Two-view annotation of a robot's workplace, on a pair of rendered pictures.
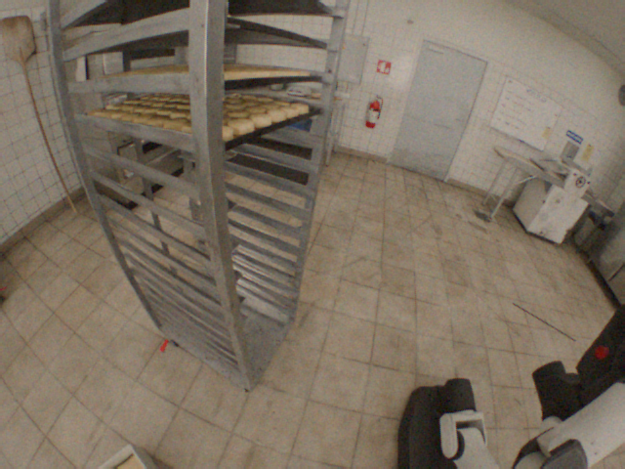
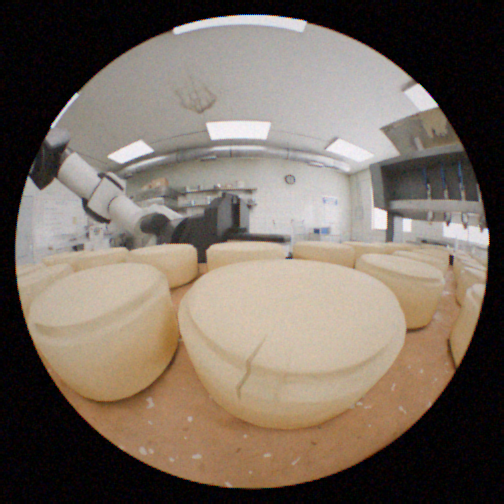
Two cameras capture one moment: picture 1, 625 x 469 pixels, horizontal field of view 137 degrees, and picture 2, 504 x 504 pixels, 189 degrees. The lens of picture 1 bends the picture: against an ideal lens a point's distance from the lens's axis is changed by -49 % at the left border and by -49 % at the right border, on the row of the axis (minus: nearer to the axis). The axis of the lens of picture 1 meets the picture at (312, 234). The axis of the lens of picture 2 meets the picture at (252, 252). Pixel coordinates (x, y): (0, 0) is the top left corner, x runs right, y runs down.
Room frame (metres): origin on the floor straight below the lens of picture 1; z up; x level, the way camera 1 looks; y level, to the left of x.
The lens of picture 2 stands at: (-0.51, -0.88, 0.93)
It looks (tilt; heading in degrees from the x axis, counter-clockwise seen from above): 10 degrees down; 257
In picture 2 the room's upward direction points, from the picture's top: straight up
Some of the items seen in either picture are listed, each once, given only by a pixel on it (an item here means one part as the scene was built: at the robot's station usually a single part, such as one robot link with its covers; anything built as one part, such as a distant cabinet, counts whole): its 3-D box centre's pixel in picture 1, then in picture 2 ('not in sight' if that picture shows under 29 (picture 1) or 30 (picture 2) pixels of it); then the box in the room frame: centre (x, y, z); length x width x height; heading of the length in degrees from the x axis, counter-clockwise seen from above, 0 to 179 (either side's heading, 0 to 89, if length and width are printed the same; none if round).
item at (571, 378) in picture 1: (566, 403); not in sight; (0.07, -0.83, 0.84); 0.28 x 0.13 x 0.18; 178
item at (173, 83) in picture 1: (115, 83); not in sight; (0.41, 0.44, 1.32); 0.64 x 0.03 x 0.03; 73
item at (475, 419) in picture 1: (463, 434); not in sight; (0.10, -0.83, 0.28); 0.21 x 0.20 x 0.13; 178
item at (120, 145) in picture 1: (143, 94); not in sight; (2.28, 2.06, 1.01); 1.56 x 1.20 x 2.01; 171
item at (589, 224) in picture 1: (592, 233); not in sight; (2.77, -5.15, 0.33); 0.54 x 0.53 x 0.66; 171
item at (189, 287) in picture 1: (163, 269); not in sight; (0.41, 0.44, 0.78); 0.64 x 0.03 x 0.03; 73
